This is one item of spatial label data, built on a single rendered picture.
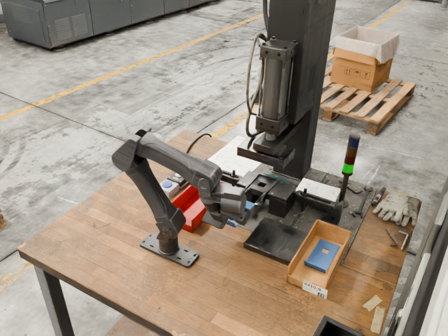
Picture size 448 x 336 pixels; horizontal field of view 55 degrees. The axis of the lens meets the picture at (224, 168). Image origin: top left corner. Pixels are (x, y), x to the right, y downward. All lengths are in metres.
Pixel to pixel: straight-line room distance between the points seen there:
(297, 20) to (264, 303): 0.84
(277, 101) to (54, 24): 5.18
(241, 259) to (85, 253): 0.51
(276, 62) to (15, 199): 2.51
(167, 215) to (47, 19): 5.17
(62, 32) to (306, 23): 5.29
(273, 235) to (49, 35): 5.26
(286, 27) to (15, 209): 2.46
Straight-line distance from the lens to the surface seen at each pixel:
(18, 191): 3.53
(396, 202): 1.75
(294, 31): 1.39
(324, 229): 1.51
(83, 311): 2.52
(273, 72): 1.36
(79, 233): 1.57
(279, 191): 1.57
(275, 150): 1.45
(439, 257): 0.41
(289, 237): 1.48
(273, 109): 1.40
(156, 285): 1.35
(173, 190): 1.67
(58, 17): 6.38
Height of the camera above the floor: 1.90
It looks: 33 degrees down
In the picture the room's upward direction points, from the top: 1 degrees clockwise
